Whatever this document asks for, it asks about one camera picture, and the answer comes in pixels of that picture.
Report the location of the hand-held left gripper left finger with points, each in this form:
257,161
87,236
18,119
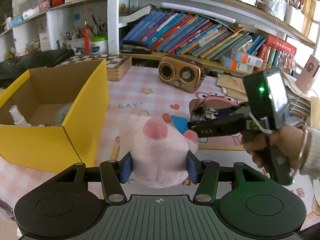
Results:
126,167

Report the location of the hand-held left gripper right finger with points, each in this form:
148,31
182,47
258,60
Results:
192,166

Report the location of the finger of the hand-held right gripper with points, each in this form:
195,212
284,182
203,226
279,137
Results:
217,127
232,111

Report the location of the black binder clip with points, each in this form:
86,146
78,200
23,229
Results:
207,111

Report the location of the pink pig plush toy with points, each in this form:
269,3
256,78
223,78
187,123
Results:
155,155

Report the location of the small blue box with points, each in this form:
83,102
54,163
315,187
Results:
180,124

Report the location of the yellow cardboard box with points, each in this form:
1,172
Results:
32,146

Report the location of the white spray bottle blue label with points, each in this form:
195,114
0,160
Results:
18,118

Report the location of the person's right forearm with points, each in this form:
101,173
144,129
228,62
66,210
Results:
312,155

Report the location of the person's right hand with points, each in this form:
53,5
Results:
287,140

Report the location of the orange white carton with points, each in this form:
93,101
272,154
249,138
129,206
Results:
237,65
247,57

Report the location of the stack of papers and notebooks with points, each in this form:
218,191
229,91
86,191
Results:
298,100

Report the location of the red boxed book set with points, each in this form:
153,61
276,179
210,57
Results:
277,52

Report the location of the pink power bank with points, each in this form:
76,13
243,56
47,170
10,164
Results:
310,73

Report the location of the brown retro radio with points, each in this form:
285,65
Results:
181,73

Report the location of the row of leaning colourful books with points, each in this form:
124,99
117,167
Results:
190,32

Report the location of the white storage bin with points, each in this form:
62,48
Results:
293,15

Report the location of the clear pen organizer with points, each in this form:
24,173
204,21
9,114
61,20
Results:
271,7

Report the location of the yellow book stack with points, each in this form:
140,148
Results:
308,15

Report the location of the wooden chess box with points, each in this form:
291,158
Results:
117,68

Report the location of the white light bar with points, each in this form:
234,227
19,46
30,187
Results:
197,11

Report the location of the black stapler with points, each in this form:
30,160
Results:
136,47

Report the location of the green lid wipes canister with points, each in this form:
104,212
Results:
99,45

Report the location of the white pen holder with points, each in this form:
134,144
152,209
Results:
75,46

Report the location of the red tassel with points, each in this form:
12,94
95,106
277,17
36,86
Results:
87,36

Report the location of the thick white paperback book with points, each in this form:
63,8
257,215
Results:
136,13

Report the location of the bunch of pens and brushes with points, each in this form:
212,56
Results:
96,27

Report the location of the black electric keyboard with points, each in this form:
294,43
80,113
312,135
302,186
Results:
30,61

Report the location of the white carton red label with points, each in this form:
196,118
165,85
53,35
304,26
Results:
45,41

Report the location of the white cubby shelf unit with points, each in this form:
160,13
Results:
113,17

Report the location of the green plush toy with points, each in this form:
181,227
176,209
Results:
9,54

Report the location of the white tissue pack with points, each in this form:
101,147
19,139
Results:
31,13

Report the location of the blue tissue pack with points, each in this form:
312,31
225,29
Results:
16,21

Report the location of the pink cartoon box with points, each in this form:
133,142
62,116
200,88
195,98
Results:
45,3

